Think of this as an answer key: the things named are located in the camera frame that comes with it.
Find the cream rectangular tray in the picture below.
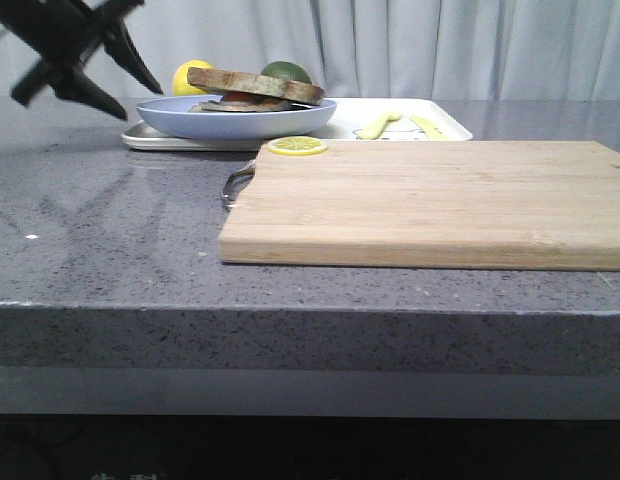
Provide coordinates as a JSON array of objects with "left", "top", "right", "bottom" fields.
[{"left": 122, "top": 98, "right": 473, "bottom": 152}]

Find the yellow plastic fork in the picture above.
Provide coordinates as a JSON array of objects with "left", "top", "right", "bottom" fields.
[{"left": 357, "top": 111, "right": 402, "bottom": 140}]

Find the fried egg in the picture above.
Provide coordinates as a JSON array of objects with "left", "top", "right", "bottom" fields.
[{"left": 220, "top": 92, "right": 262, "bottom": 105}]

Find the wooden cutting board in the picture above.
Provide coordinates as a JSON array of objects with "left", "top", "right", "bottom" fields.
[{"left": 219, "top": 141, "right": 620, "bottom": 271}]

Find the lemon slice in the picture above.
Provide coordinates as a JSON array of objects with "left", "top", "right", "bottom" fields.
[{"left": 266, "top": 136, "right": 328, "bottom": 156}]

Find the white curtain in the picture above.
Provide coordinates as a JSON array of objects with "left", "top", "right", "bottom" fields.
[{"left": 0, "top": 0, "right": 620, "bottom": 103}]

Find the light blue round plate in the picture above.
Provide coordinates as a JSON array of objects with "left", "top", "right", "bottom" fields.
[{"left": 136, "top": 95, "right": 337, "bottom": 140}]

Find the yellow lemon rear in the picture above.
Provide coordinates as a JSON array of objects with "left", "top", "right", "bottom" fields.
[{"left": 172, "top": 59, "right": 215, "bottom": 96}]

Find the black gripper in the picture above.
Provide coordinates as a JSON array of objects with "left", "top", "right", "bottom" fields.
[{"left": 0, "top": 0, "right": 163, "bottom": 120}]

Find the metal cutting board handle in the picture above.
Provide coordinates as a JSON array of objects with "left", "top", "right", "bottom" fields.
[{"left": 220, "top": 160, "right": 256, "bottom": 211}]

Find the green lime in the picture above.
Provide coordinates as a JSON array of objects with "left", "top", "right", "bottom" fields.
[{"left": 260, "top": 60, "right": 312, "bottom": 84}]

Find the yellow plastic knife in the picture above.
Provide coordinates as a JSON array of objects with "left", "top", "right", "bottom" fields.
[{"left": 409, "top": 115, "right": 449, "bottom": 141}]

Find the bread slice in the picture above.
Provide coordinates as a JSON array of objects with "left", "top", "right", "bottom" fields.
[
  {"left": 188, "top": 67, "right": 325, "bottom": 106},
  {"left": 188, "top": 99, "right": 293, "bottom": 113}
]

